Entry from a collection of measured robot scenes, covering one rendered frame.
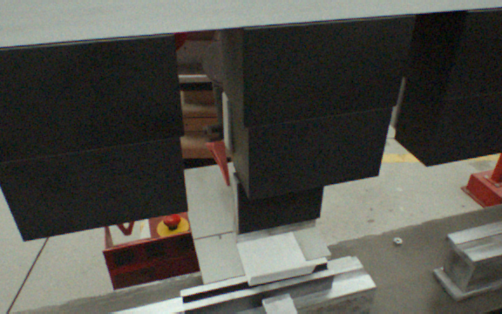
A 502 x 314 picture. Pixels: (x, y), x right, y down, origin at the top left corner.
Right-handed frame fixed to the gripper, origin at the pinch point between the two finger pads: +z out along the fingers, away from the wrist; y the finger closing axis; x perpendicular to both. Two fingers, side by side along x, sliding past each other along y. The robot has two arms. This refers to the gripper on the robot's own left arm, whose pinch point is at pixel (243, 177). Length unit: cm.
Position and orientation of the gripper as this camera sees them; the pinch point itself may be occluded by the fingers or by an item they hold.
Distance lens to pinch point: 65.3
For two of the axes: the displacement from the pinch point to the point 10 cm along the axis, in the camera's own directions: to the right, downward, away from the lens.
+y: 9.6, -1.5, 2.3
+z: 1.4, 9.9, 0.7
